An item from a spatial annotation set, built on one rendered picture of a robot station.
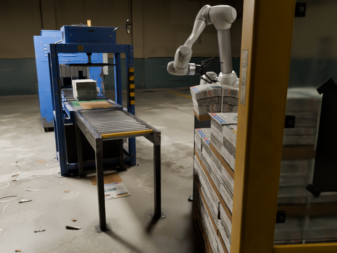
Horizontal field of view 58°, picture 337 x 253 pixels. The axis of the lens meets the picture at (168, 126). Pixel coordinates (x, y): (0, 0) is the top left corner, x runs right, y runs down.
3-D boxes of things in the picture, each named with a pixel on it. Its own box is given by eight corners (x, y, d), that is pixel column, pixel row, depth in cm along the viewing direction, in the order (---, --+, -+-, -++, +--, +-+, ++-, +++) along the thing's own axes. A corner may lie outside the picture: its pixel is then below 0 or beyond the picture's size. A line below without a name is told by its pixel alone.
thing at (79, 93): (98, 99, 436) (97, 81, 430) (76, 100, 425) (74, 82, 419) (93, 96, 470) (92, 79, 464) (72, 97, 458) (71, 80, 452)
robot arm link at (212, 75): (204, 94, 297) (205, 71, 292) (221, 95, 287) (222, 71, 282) (196, 95, 284) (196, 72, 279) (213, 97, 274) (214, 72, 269)
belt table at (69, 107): (123, 114, 380) (123, 106, 378) (69, 118, 355) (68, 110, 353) (110, 106, 443) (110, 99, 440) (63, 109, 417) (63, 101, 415)
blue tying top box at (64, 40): (116, 44, 371) (116, 27, 366) (65, 43, 347) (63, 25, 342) (108, 45, 411) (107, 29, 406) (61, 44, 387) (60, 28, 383)
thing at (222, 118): (263, 113, 198) (263, 111, 197) (284, 123, 170) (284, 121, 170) (207, 114, 194) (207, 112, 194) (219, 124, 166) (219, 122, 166)
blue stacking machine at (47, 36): (111, 126, 617) (107, 19, 569) (42, 133, 566) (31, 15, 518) (97, 113, 751) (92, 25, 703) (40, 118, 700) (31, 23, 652)
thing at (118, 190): (131, 195, 317) (131, 194, 317) (104, 200, 306) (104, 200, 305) (121, 182, 350) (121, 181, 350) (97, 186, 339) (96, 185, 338)
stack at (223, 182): (234, 215, 278) (239, 126, 259) (297, 326, 165) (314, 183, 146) (192, 217, 275) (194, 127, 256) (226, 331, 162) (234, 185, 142)
